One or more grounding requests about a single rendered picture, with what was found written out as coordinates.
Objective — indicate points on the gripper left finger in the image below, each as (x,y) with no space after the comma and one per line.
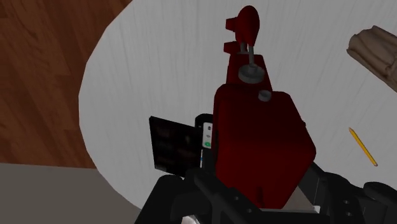
(198,198)

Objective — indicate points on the black tablet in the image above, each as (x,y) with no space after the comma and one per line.
(173,145)

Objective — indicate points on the white round table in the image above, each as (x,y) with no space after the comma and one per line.
(155,62)

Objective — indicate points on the brown wooden log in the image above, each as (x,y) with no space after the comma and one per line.
(375,52)

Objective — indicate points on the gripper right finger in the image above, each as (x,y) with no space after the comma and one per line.
(347,201)

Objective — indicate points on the dark red appliance with lever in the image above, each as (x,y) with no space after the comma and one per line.
(263,139)

